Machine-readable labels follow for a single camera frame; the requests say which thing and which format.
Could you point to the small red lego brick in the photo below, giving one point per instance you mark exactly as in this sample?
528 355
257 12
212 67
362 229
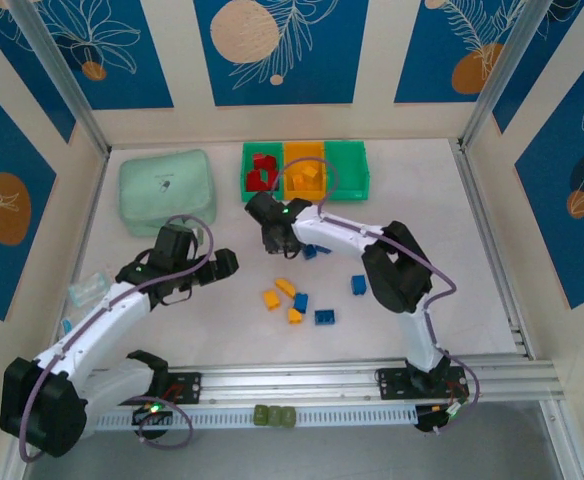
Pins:
258 157

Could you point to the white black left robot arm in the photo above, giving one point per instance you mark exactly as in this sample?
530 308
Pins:
97 320

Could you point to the aluminium frame post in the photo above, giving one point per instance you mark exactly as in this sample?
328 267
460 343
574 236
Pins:
502 70
67 85

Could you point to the small yellow lego brick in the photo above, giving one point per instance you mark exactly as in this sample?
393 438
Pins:
294 316

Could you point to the yellow sloped lego brick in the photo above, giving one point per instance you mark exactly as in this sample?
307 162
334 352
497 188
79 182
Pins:
285 285

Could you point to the red tall lego brick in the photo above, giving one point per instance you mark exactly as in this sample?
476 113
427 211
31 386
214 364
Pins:
268 162

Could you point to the white blue paper packet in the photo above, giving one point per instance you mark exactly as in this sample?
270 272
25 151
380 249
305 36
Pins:
67 325

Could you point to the aluminium side rail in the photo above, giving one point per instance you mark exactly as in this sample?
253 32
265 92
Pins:
492 260

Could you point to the teal clear plastic packet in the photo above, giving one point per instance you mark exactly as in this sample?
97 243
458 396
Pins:
89 289

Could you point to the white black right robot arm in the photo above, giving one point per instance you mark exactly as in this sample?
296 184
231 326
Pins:
332 230

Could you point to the yellow plastic bin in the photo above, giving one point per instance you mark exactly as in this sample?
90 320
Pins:
304 195

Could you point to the black connector box green light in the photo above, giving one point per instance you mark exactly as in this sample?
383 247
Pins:
432 422
144 415

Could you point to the yellow tall square lego brick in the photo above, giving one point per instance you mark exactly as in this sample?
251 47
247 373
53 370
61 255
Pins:
310 171

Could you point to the blue two-by-four lego brick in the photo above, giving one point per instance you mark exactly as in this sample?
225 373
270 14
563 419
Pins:
325 317

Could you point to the blue low square lego brick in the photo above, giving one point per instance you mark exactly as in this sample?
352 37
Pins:
310 252

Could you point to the olive green block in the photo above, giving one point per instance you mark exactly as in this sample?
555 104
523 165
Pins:
261 416
274 416
288 416

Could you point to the mint green zipper pouch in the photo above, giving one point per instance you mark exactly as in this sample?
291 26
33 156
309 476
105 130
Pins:
162 190

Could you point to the aluminium mounting rail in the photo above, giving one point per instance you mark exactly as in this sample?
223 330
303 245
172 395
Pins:
297 380

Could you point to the blue floral wall panel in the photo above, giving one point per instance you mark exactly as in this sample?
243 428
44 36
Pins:
422 60
22 90
582 50
137 85
282 85
562 240
2 270

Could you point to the yellow two-by-four lego brick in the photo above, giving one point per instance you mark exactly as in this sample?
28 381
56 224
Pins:
298 181

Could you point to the green plastic bin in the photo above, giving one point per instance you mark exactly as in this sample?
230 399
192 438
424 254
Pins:
264 197
347 172

